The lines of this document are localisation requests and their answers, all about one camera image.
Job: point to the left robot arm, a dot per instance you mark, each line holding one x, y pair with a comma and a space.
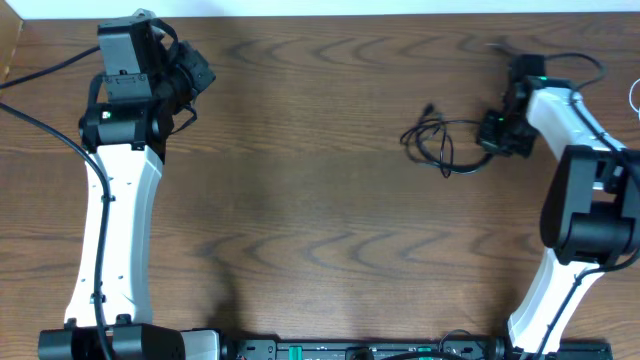
149, 77

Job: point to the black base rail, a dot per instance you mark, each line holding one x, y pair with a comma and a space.
456, 347

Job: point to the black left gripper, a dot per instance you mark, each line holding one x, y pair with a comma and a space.
195, 70

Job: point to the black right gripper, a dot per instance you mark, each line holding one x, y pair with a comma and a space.
522, 148

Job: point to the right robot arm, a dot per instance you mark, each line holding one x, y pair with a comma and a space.
589, 223

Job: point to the cardboard box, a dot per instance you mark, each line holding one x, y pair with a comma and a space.
11, 25

